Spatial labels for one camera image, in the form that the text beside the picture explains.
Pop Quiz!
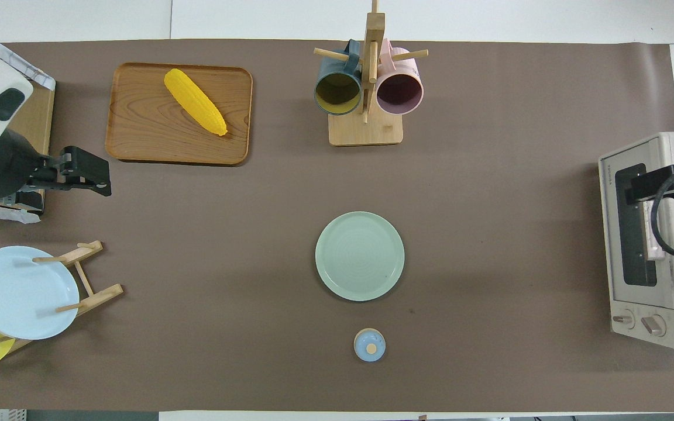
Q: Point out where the wooden plate rack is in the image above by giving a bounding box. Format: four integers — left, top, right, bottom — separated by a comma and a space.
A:
0, 240, 124, 354

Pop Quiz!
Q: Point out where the beige toaster oven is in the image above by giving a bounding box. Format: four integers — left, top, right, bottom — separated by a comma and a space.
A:
599, 132, 674, 351

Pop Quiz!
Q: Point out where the light blue plate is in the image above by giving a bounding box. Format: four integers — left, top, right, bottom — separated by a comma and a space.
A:
0, 246, 80, 340

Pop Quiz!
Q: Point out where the pale green plate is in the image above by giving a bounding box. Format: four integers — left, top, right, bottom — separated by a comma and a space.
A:
315, 211, 405, 302

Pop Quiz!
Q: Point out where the yellow corn cob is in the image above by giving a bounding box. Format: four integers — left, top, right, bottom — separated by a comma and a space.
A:
164, 68, 228, 137

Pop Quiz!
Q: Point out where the pink mug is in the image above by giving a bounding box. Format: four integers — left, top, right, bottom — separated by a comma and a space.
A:
376, 39, 425, 116

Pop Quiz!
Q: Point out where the brown table mat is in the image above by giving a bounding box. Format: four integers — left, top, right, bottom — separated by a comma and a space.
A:
0, 40, 674, 412

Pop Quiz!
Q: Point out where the dark teal mug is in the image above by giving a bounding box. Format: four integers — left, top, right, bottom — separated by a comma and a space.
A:
314, 40, 363, 116

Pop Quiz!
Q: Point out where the wooden serving tray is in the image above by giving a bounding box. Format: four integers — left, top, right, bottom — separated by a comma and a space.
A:
105, 63, 253, 166

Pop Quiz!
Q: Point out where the wooden mug rack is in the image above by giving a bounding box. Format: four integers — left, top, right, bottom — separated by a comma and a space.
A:
314, 0, 429, 147

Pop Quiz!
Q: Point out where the white checkered cloth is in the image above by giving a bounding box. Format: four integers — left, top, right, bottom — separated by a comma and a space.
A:
0, 22, 56, 91

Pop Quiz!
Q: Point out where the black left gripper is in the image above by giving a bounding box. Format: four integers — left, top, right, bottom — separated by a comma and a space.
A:
0, 131, 112, 213

